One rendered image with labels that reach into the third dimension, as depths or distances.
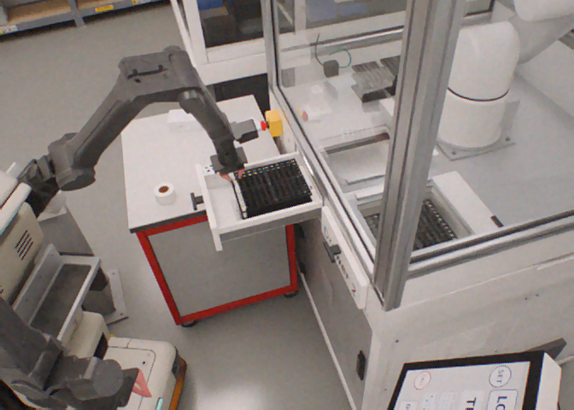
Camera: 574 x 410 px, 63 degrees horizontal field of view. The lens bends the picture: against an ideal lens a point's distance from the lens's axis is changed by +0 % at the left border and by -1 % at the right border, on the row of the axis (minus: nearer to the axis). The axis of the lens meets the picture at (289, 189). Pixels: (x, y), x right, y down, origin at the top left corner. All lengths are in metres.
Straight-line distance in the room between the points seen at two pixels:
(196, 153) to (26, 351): 1.19
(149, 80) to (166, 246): 0.99
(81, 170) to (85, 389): 0.46
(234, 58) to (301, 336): 1.26
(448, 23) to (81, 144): 0.73
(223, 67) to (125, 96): 1.28
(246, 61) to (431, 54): 1.53
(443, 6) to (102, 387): 0.74
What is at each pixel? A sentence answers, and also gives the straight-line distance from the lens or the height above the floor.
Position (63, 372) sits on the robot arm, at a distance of 0.87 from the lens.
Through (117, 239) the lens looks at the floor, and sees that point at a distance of 2.70.
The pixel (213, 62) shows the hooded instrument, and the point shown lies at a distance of 2.11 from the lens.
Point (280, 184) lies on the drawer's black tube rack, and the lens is 1.46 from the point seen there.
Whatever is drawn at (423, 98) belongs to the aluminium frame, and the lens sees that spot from 0.71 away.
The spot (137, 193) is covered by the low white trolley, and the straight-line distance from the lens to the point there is 1.75.
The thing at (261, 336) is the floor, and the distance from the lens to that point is 2.18.
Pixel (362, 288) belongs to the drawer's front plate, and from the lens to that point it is 1.19.
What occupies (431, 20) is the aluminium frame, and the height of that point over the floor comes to 1.64.
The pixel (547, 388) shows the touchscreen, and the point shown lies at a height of 1.19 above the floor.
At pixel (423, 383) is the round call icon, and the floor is 1.02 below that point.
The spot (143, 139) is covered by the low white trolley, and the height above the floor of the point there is 0.76.
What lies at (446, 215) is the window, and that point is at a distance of 0.97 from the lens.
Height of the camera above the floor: 1.92
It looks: 45 degrees down
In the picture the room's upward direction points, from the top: 4 degrees counter-clockwise
